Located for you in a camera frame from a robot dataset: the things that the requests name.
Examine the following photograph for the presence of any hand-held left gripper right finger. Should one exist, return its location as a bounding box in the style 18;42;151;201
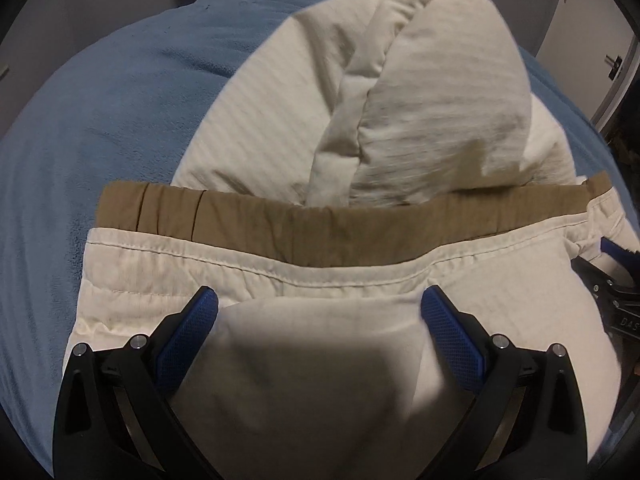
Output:
421;285;588;480

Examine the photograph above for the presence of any white door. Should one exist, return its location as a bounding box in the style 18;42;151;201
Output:
534;0;640;122

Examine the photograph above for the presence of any cream hooded jacket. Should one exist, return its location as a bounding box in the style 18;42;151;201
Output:
64;0;640;480

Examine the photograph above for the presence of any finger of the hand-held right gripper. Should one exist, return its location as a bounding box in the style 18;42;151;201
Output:
570;236;640;303

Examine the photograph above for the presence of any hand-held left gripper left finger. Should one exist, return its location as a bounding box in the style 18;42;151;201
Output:
52;285;223;480

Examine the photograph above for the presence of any black door handle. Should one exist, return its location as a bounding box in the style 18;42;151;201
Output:
603;53;626;81

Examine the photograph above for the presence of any blue fleece blanket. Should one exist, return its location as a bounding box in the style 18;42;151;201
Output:
0;0;613;463

